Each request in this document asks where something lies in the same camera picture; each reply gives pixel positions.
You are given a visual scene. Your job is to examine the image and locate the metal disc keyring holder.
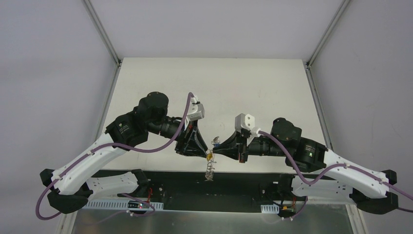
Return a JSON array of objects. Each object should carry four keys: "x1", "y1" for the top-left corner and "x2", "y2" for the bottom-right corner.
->
[{"x1": 205, "y1": 136, "x2": 220, "y2": 181}]

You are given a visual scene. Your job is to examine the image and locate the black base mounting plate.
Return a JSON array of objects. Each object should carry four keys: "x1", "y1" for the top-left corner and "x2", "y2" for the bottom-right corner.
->
[{"x1": 116, "y1": 170, "x2": 336, "y2": 214}]

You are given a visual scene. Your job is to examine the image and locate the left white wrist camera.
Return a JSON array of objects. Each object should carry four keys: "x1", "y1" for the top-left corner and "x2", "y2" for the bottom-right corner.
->
[{"x1": 186, "y1": 96, "x2": 205, "y2": 122}]

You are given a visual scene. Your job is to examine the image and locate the right white cable duct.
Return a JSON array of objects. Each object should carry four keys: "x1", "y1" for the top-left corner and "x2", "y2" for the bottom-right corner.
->
[{"x1": 260, "y1": 204, "x2": 280, "y2": 214}]

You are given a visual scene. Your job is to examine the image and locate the white cable duct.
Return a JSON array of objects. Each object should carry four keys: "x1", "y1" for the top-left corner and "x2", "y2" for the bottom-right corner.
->
[
  {"x1": 260, "y1": 204, "x2": 280, "y2": 214},
  {"x1": 82, "y1": 199, "x2": 164, "y2": 211}
]

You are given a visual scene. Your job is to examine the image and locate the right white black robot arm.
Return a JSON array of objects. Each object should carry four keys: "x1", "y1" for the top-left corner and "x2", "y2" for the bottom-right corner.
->
[{"x1": 213, "y1": 114, "x2": 399, "y2": 215}]

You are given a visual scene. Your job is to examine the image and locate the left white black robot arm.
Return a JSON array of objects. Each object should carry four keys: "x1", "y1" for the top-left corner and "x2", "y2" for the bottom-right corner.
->
[{"x1": 40, "y1": 92, "x2": 207, "y2": 214}]

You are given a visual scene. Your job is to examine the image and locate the left white cable duct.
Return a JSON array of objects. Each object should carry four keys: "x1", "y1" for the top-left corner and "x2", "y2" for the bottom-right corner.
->
[{"x1": 82, "y1": 199, "x2": 164, "y2": 211}]

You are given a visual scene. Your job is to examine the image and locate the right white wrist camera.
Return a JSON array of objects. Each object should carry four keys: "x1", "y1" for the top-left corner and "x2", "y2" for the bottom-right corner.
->
[{"x1": 235, "y1": 113, "x2": 256, "y2": 132}]

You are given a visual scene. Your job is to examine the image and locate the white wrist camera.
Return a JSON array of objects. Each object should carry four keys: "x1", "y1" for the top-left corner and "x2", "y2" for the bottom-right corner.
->
[
  {"x1": 235, "y1": 113, "x2": 256, "y2": 132},
  {"x1": 186, "y1": 96, "x2": 205, "y2": 122}
]

